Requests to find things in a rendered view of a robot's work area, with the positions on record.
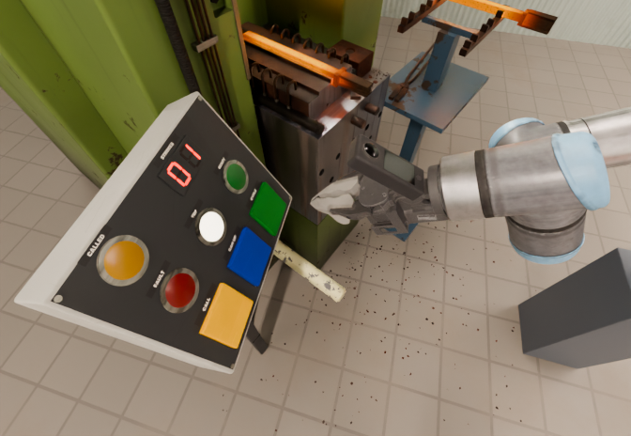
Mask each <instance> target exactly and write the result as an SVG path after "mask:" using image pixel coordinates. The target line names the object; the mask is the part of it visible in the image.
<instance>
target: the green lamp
mask: <svg viewBox="0 0 631 436"><path fill-rule="evenodd" d="M226 177H227V180H228V183H229V184H230V186H231V187H232V188H234V189H236V190H240V189H242V188H243V187H244V185H245V183H246V175H245V172H244V170H243V169H242V167H241V166H240V165H238V164H235V163H233V164H231V165H229V167H228V168H227V171H226Z"/></svg>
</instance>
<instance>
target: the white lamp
mask: <svg viewBox="0 0 631 436"><path fill-rule="evenodd" d="M200 231H201V234H202V236H203V237H204V238H205V239H206V240H207V241H217V240H218V239H219V238H220V237H221V236H222V234H223V220H222V218H221V217H220V216H219V214H217V213H215V212H208V213H206V214H205V215H204V216H203V217H202V219H201V222H200Z"/></svg>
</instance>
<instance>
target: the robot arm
mask: <svg viewBox="0 0 631 436"><path fill-rule="evenodd" d="M629 164H631V107H627V108H624V109H619V110H615V111H611V112H606V113H603V114H599V115H594V116H590V117H583V118H579V119H574V120H570V121H560V122H556V123H551V124H547V125H545V123H544V122H543V121H541V120H539V119H536V118H533V117H522V118H518V119H515V120H512V121H510V122H508V123H506V124H504V125H503V126H501V127H500V128H499V129H497V130H496V131H495V132H494V134H493V135H492V137H491V138H490V141H489V145H488V148H485V149H481V150H474V151H470V152H465V153H459V154H455V155H450V156H445V157H442V158H441V160H440V162H439V164H436V165H431V166H429V167H428V170H427V179H425V178H424V174H423V170H422V169H421V168H420V167H418V166H416V165H415V164H413V163H410V162H409V161H407V160H405V159H403V158H402V157H400V156H398V155H397V154H395V153H393V152H391V151H390V150H388V149H386V148H384V147H383V146H381V145H380V144H378V143H376V142H374V141H373V140H371V139H369V138H368V137H366V136H364V135H362V134H359V135H358V136H357V137H356V138H355V139H354V140H353V141H352V142H351V143H350V148H349V153H348V159H347V166H348V167H349V168H351V169H353V170H355V171H353V172H351V173H349V174H347V175H345V176H343V177H341V178H339V179H338V180H337V181H335V182H334V183H332V184H330V185H329V186H328V187H326V188H325V189H324V190H322V191H321V192H320V193H318V194H317V195H316V196H315V197H313V198H312V200H311V203H310V204H311V206H312V207H314V208H315V209H316V210H318V211H321V212H324V213H327V214H328V215H329V216H331V217H332V218H333V219H334V220H336V221H337V222H338V223H340V224H343V225H346V224H349V223H350V220H361V219H363V218H365V217H367V219H368V220H369V222H370V223H371V224H373V226H372V229H373V230H374V232H375V233H376V235H390V234H402V233H408V225H409V224H416V223H426V222H436V221H447V220H449V219H450V220H451V221H463V220H474V219H485V218H493V217H505V219H506V223H507V225H508V230H509V234H508V238H509V242H510V243H511V244H512V246H513V247H514V249H515V250H516V252H517V253H518V254H519V255H521V256H522V257H524V258H525V259H527V260H529V261H531V262H535V263H539V264H558V263H562V262H564V261H567V260H569V259H570V258H572V257H574V256H575V255H576V254H577V252H578V251H579V249H580V247H581V246H582V244H583V242H584V240H585V235H584V227H585V221H586V214H587V210H598V209H599V208H604V207H605V206H606V205H608V203H609V200H610V189H609V181H608V172H607V168H611V167H617V166H623V165H629ZM354 199H356V201H354ZM393 227H395V228H396V229H397V231H390V232H382V231H381V228H393Z"/></svg>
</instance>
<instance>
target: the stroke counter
mask: <svg viewBox="0 0 631 436"><path fill-rule="evenodd" d="M185 147H186V148H187V149H189V150H190V151H191V152H193V150H192V149H191V148H190V147H189V146H188V145H187V144H186V146H185V145H183V146H182V148H181V149H180V154H179V155H181V156H182V157H183V158H184V159H185V160H186V161H188V160H189V161H188V163H189V164H191V165H192V166H193V167H194V168H195V167H198V165H199V164H200V163H201V160H200V159H201V157H200V156H199V155H198V154H197V153H195V152H194V153H191V154H190V156H189V157H188V158H187V157H186V156H184V155H183V154H182V153H181V152H182V151H183V149H184V148H185ZM193 154H194V155H195V156H196V157H197V158H198V159H199V161H198V162H197V164H196V165H195V164H193V163H192V162H191V161H190V159H191V157H192V156H193ZM173 165H175V166H176V167H178V168H179V169H180V171H179V172H178V174H177V176H175V175H173V174H172V173H171V172H170V170H171V168H172V167H173ZM181 169H182V167H181V166H179V165H178V164H177V163H176V162H174V163H171V164H170V165H169V167H168V168H167V170H168V174H169V175H170V176H171V177H173V178H174V179H176V178H177V181H178V182H179V183H180V184H181V185H183V186H184V185H186V186H187V184H188V183H189V181H190V179H191V178H190V174H189V173H188V172H186V171H185V170H184V169H183V170H181ZM182 172H183V173H185V174H186V175H187V176H188V179H187V180H186V182H185V184H184V183H183V182H182V181H181V180H180V179H178V178H179V176H180V175H181V173H182Z"/></svg>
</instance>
